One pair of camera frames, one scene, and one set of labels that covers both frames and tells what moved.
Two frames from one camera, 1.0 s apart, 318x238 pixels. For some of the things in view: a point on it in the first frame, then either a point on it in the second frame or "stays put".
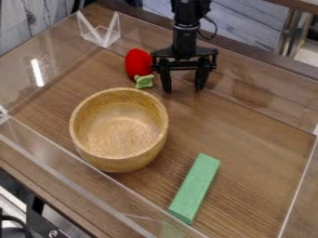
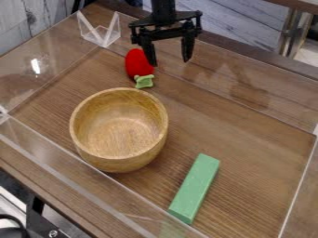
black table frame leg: x=38 y=226 stays put
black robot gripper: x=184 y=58 → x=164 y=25
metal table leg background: x=295 y=32 stays put
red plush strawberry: x=137 y=63 stays put
